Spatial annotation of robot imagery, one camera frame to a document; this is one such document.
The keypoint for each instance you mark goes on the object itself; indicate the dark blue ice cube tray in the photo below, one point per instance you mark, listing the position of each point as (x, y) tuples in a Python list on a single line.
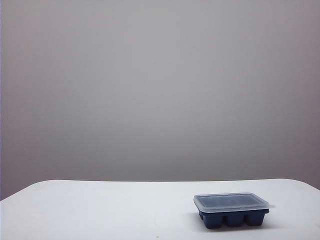
[(235, 221)]

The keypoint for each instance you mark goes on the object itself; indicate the translucent plastic tray lid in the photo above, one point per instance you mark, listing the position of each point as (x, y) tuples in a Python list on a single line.
[(225, 201)]

